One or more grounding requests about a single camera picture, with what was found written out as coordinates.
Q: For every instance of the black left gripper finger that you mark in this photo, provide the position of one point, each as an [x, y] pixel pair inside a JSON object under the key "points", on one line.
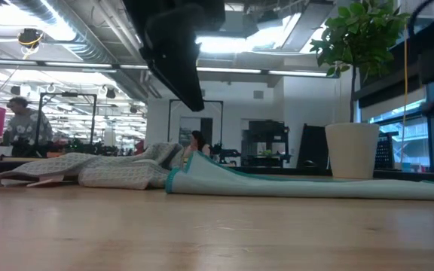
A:
{"points": [[179, 75]]}

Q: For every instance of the light blue microfiber towel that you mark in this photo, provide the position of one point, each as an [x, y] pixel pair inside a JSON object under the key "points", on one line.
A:
{"points": [[277, 188]]}

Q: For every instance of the person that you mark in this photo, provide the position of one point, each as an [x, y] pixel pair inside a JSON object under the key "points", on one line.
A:
{"points": [[198, 143], [25, 128]]}

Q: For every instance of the red background object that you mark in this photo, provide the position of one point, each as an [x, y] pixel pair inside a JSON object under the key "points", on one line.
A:
{"points": [[139, 147]]}

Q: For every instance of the long ceiling light bar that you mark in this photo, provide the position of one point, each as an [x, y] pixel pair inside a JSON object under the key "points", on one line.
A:
{"points": [[70, 64]]}

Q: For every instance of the black equipment shelf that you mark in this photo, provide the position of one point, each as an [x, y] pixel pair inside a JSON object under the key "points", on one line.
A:
{"points": [[264, 131]]}

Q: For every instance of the black leaning panel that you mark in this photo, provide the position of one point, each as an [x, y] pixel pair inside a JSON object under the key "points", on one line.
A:
{"points": [[313, 147]]}

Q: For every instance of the green leafy potted plant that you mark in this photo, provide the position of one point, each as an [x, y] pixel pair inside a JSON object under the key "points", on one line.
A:
{"points": [[360, 34]]}

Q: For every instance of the white plant pot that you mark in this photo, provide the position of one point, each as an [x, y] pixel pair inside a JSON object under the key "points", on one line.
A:
{"points": [[352, 150]]}

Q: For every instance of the black rectangular rig frame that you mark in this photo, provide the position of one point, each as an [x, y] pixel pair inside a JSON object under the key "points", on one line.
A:
{"points": [[169, 128], [68, 94]]}

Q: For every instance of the silver ventilation duct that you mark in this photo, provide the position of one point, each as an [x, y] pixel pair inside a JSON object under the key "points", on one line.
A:
{"points": [[89, 45]]}

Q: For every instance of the black aluminium table frame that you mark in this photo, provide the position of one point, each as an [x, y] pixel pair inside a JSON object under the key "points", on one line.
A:
{"points": [[296, 171]]}

